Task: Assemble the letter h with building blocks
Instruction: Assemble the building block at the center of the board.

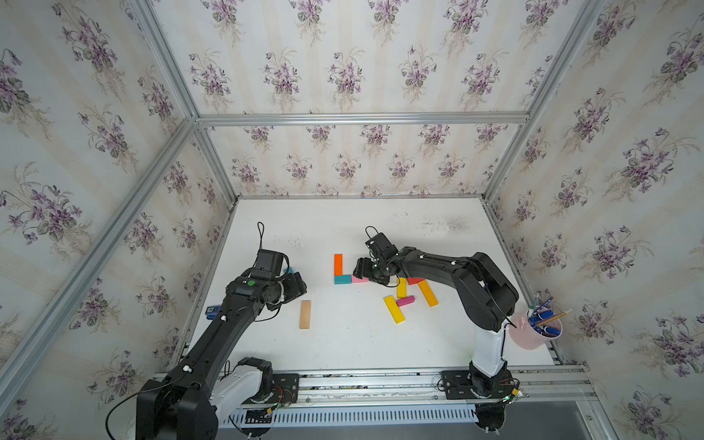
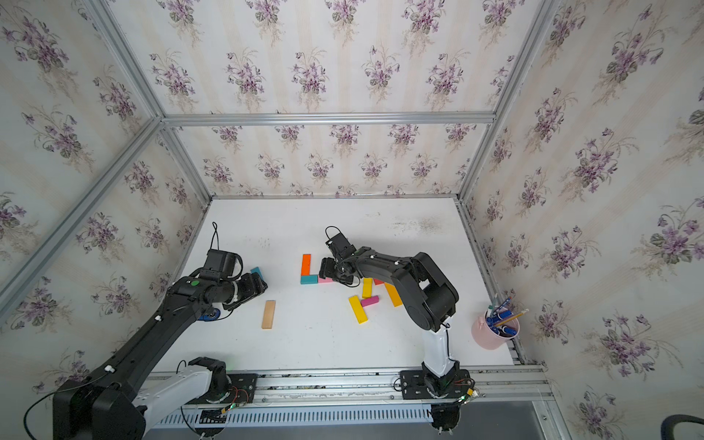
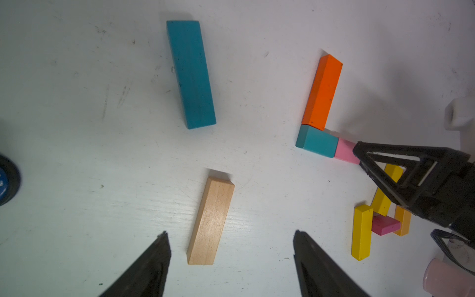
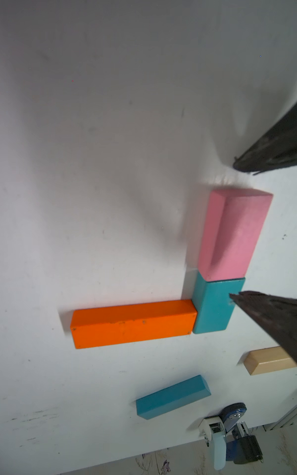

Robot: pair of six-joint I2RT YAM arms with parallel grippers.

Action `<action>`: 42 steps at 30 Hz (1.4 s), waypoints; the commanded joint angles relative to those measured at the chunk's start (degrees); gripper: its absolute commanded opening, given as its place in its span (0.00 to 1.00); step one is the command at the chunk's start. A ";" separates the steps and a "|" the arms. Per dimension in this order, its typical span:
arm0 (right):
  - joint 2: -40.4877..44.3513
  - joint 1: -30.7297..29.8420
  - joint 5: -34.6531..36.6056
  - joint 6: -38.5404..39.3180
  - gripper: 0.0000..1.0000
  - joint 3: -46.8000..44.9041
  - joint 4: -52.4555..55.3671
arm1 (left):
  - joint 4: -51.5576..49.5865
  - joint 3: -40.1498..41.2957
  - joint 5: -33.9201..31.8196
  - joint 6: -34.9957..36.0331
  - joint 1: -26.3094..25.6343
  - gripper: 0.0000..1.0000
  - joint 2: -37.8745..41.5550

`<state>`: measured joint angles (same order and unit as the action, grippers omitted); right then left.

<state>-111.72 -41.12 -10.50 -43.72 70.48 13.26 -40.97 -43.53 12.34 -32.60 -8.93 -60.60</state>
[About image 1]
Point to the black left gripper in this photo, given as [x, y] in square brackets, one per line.
[295, 286]

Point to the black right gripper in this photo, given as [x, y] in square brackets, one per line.
[361, 270]

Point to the orange wooden block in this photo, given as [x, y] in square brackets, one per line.
[338, 265]

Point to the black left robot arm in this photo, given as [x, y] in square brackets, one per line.
[196, 396]

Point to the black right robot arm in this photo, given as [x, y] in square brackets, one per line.
[485, 293]

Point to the natural beige wooden block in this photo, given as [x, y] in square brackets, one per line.
[305, 315]

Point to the yellow short wooden block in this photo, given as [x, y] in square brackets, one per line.
[401, 290]

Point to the yellow long wooden block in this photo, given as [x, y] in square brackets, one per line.
[394, 309]

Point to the magenta wooden block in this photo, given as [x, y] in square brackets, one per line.
[405, 301]

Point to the amber long wooden block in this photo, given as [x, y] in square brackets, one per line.
[428, 293]

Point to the blue black small device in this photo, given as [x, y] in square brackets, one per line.
[211, 312]

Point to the pink pen cup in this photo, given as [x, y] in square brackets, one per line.
[527, 332]

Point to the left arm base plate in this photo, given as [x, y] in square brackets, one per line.
[280, 388]

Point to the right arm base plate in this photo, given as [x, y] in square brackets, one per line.
[472, 384]

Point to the aluminium mounting rail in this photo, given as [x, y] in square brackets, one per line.
[415, 386]

